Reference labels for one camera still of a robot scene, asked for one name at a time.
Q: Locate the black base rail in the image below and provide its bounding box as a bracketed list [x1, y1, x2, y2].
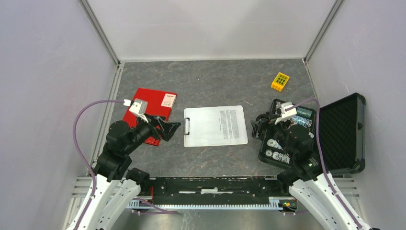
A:
[139, 176, 294, 206]

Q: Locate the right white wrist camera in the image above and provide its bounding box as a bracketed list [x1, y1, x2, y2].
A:
[274, 102, 297, 125]

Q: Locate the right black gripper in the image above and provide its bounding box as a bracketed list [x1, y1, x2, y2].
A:
[250, 114, 295, 158]

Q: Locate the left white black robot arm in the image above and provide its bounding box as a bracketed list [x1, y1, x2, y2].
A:
[67, 115, 181, 230]

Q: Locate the printed paper sheet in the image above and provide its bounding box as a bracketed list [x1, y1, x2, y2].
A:
[190, 105, 248, 146]

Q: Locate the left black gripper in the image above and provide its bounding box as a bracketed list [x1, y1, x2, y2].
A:
[124, 111, 181, 154]

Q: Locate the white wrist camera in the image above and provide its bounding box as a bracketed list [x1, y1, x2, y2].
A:
[274, 102, 297, 125]
[129, 99, 149, 123]

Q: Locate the red folder black inside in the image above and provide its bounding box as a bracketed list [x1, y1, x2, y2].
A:
[123, 88, 177, 146]

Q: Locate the white clipboard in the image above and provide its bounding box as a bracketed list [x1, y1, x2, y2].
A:
[183, 105, 248, 148]

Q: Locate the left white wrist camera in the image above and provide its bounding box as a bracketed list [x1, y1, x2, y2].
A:
[129, 99, 149, 123]

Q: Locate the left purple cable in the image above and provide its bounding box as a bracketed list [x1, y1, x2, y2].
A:
[72, 99, 132, 230]

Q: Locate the black poker chip case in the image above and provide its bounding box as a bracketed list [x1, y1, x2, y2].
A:
[258, 93, 366, 175]

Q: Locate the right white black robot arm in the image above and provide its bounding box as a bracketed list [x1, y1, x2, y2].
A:
[250, 113, 373, 230]

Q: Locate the yellow toy brick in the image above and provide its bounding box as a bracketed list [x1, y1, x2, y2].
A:
[271, 72, 290, 92]

